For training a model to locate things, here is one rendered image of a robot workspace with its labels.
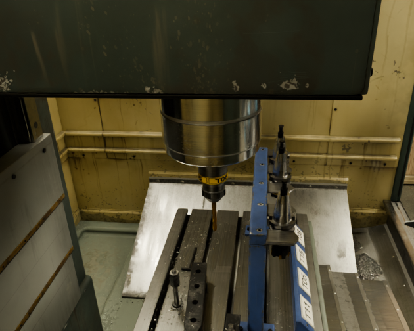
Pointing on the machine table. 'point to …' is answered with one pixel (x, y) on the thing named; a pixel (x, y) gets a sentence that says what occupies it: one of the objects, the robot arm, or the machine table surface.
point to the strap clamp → (232, 322)
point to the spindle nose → (211, 130)
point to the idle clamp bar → (197, 286)
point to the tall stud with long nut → (175, 287)
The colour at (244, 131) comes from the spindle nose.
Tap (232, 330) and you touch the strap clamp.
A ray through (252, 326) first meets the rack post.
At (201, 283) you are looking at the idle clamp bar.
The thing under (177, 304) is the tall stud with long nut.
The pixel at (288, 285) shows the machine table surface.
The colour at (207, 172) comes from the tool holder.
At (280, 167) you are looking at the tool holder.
